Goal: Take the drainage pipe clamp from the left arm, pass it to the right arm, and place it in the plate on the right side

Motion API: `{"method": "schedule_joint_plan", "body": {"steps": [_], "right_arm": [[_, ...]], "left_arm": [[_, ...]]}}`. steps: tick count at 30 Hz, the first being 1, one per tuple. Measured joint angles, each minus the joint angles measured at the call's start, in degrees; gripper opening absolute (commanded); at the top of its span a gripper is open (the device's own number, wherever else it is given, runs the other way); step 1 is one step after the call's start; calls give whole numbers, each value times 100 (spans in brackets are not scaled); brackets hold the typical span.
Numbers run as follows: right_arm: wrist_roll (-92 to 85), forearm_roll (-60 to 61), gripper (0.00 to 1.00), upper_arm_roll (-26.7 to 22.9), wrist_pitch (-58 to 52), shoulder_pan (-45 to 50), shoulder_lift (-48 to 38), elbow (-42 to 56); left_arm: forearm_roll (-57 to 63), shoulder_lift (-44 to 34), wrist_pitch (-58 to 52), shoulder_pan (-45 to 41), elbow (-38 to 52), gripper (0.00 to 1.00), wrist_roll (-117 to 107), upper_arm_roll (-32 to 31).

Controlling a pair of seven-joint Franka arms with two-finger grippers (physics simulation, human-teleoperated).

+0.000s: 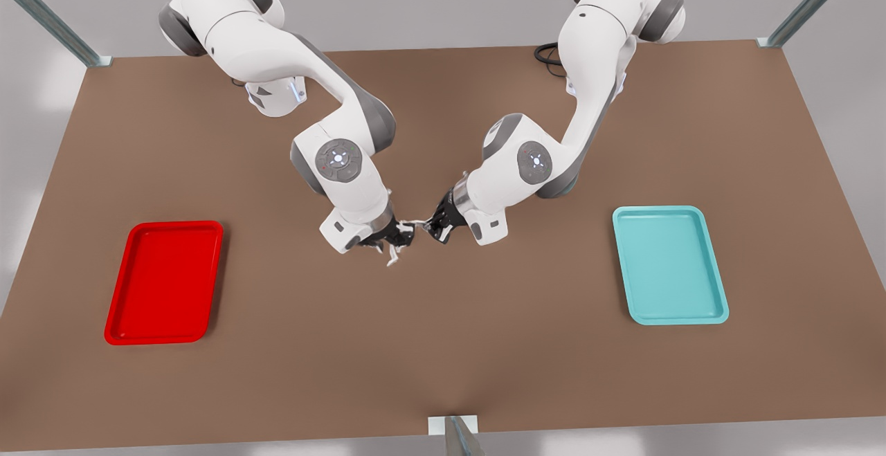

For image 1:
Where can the small white pipe clamp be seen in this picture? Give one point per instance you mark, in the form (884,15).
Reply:
(415,223)

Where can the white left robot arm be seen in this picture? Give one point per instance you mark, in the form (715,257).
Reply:
(595,34)

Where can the teal rectangular tray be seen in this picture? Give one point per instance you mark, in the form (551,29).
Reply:
(668,264)

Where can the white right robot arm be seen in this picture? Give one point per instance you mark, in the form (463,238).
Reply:
(249,41)

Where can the red rectangular tray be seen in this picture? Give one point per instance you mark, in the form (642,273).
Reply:
(165,281)

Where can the silver frame post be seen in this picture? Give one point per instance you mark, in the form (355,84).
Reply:
(810,3)
(48,21)
(457,436)

